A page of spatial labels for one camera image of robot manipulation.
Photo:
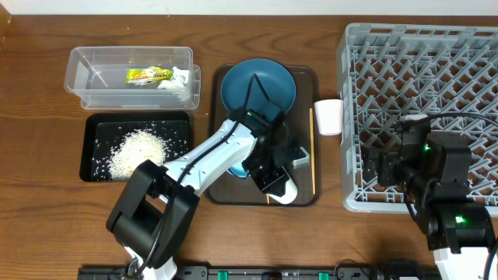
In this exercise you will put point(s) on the pale green cup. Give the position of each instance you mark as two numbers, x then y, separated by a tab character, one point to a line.
289	196

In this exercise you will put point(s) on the yellow green snack wrapper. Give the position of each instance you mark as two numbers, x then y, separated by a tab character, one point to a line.
143	76

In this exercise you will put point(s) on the white tissue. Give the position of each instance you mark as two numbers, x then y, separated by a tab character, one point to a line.
179	80

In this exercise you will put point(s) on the dark blue plate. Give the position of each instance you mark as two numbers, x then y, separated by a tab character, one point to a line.
269	80

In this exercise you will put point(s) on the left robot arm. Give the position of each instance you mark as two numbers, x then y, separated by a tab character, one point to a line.
152	216

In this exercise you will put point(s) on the pink cup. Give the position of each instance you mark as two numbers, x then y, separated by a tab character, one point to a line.
329	114

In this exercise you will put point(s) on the clear plastic bin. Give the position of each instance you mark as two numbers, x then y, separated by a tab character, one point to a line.
97	76

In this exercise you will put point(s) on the right wooden chopstick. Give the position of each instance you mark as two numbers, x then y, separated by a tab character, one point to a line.
312	162

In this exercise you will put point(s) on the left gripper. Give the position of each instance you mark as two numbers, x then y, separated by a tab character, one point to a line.
275	187

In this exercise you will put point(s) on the black tray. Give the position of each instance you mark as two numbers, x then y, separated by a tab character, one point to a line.
95	119

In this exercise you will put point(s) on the light blue bowl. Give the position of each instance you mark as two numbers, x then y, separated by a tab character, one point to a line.
238	170

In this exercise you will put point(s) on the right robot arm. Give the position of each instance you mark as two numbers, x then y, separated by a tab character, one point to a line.
433	167

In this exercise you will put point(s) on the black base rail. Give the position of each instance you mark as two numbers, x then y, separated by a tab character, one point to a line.
204	273

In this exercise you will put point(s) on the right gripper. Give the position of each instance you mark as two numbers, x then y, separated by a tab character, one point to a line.
388	161

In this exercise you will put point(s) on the brown serving tray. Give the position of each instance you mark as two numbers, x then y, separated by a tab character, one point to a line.
231	190

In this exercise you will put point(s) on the grey dishwasher rack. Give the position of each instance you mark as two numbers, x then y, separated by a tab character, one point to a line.
386	71

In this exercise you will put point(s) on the rice pile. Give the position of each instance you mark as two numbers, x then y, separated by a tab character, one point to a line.
119	147

